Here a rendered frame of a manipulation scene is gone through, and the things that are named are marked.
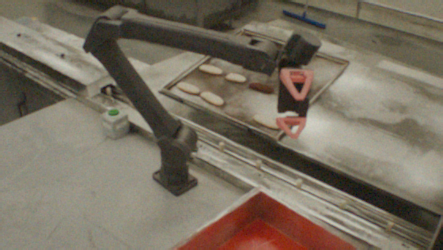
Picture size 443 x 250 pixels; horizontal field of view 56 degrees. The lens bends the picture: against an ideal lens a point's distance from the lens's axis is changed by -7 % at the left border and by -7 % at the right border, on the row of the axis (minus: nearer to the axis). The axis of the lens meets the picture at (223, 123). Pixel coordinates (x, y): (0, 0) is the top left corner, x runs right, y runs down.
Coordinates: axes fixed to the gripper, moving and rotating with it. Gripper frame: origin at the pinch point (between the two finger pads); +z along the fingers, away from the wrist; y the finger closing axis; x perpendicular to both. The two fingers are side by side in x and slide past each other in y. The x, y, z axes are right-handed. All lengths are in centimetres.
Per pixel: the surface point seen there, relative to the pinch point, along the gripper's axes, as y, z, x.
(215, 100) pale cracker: 35, -53, 19
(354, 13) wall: 146, -387, -116
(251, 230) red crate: 37.8, -0.8, 7.2
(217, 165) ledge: 36.2, -22.9, 17.2
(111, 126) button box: 37, -40, 53
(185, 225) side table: 38.5, -2.2, 24.3
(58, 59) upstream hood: 37, -82, 87
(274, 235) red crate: 37.6, 0.7, 1.3
